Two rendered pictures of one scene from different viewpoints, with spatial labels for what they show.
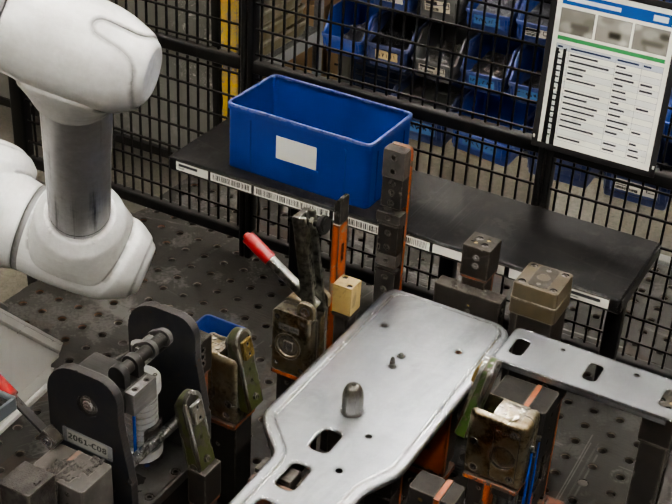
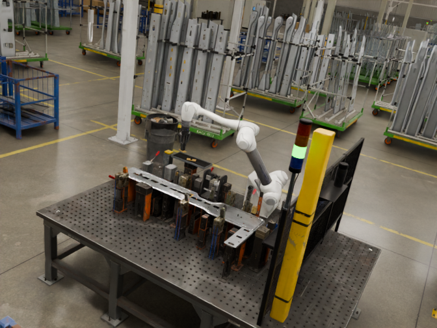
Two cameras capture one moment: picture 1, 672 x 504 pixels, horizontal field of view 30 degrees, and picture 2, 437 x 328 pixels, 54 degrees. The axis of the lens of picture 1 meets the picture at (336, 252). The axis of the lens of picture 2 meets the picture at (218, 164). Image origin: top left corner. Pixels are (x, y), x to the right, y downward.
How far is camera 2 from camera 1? 3.40 m
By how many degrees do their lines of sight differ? 78
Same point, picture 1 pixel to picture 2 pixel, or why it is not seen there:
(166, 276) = not seen: hidden behind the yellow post
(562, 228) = not seen: hidden behind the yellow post
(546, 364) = (240, 232)
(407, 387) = (231, 216)
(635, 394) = (232, 239)
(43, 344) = (264, 207)
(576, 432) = (262, 279)
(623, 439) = (261, 286)
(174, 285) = not seen: hidden behind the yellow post
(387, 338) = (246, 217)
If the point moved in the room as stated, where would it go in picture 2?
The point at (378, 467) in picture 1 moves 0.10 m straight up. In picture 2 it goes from (209, 210) to (211, 199)
